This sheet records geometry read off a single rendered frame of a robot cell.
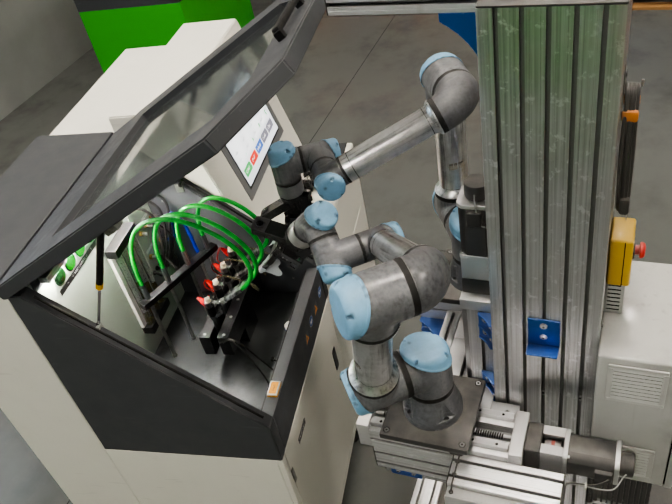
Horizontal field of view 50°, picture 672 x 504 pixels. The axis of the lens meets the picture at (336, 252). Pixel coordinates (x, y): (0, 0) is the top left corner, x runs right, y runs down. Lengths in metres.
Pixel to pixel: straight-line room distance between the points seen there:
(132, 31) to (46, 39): 1.53
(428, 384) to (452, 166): 0.66
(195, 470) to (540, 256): 1.28
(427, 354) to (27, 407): 1.25
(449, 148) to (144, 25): 4.08
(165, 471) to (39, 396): 0.45
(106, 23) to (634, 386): 4.95
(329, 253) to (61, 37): 5.93
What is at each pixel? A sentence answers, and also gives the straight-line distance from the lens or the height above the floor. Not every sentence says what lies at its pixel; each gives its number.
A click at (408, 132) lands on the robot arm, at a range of 1.82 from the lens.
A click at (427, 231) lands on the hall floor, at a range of 4.03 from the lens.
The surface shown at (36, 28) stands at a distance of 7.19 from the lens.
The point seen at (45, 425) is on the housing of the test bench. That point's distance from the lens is 2.42.
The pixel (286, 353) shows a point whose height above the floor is 0.95.
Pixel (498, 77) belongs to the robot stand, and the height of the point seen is 1.89.
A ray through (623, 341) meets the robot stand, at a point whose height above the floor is 1.23.
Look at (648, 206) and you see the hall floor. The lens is 4.19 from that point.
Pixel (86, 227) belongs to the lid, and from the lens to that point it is 1.64.
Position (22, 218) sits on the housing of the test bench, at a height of 1.50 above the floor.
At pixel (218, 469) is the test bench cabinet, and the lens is 2.30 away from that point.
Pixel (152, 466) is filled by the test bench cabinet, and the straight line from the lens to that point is 2.40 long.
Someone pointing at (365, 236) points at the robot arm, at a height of 1.47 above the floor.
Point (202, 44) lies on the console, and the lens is 2.71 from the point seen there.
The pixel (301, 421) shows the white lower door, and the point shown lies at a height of 0.72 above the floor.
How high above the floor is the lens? 2.53
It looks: 39 degrees down
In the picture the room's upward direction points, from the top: 13 degrees counter-clockwise
